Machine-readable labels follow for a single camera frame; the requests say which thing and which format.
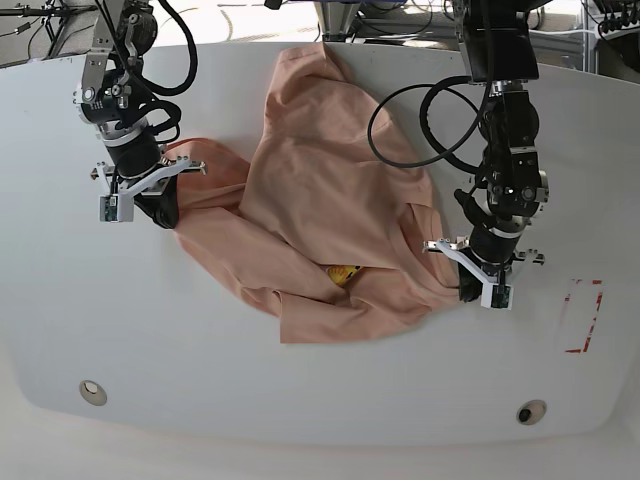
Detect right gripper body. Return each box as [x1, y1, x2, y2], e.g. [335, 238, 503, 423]
[90, 134, 207, 198]

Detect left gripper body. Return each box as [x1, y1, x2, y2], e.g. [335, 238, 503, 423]
[423, 224, 545, 288]

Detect peach pink T-shirt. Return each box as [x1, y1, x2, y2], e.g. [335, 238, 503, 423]
[167, 44, 458, 344]

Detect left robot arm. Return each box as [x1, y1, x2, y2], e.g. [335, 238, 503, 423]
[420, 1, 549, 310]

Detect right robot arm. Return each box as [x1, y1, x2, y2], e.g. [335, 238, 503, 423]
[74, 1, 206, 230]

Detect red tape rectangle marking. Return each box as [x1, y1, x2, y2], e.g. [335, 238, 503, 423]
[556, 279, 604, 354]

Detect right round table grommet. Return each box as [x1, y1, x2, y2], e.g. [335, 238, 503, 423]
[516, 399, 547, 426]

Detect round table grommet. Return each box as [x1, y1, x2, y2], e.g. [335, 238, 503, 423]
[516, 399, 547, 426]
[79, 380, 108, 407]

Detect black tripod stand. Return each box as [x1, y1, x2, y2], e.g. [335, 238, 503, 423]
[1, 0, 97, 59]

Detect left round table grommet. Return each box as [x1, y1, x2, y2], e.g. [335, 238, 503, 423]
[79, 380, 108, 407]

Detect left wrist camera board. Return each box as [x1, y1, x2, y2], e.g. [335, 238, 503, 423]
[480, 283, 513, 310]

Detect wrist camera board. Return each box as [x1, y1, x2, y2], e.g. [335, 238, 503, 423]
[99, 194, 135, 223]
[480, 283, 513, 310]

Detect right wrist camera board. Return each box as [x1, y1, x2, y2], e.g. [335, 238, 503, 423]
[99, 194, 135, 223]

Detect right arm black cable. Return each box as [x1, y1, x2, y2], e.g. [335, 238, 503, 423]
[134, 0, 199, 146]

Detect grey metal centre post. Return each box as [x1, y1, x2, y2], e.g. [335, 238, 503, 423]
[314, 1, 361, 42]

